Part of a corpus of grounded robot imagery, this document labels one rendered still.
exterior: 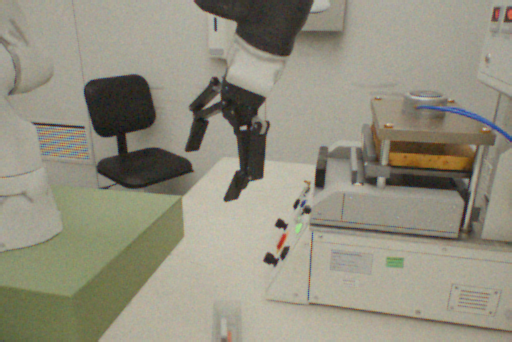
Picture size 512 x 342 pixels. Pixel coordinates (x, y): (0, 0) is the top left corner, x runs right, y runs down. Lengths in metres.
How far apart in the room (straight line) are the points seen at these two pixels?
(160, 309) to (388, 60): 1.85
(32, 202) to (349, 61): 1.85
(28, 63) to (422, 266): 0.80
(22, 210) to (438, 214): 0.76
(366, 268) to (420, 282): 0.10
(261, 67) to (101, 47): 2.31
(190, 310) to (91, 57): 2.24
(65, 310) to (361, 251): 0.51
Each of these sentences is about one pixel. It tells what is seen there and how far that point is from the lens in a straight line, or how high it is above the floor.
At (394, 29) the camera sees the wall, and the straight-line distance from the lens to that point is 2.38.
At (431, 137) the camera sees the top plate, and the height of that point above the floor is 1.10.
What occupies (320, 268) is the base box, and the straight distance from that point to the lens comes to 0.82.
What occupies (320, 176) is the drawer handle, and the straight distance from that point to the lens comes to 0.84.
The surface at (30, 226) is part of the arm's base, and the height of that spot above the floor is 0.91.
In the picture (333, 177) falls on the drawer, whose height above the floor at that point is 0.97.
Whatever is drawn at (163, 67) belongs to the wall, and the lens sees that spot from 2.66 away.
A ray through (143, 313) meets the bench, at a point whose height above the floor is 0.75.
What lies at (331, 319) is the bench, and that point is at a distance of 0.86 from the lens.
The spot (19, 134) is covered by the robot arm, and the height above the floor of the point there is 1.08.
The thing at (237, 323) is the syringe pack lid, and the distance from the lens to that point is 0.80.
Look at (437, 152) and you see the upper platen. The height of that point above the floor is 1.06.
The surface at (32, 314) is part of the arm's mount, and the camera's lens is 0.82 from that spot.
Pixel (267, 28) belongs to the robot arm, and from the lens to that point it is 0.60.
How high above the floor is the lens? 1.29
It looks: 22 degrees down
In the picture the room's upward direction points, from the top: straight up
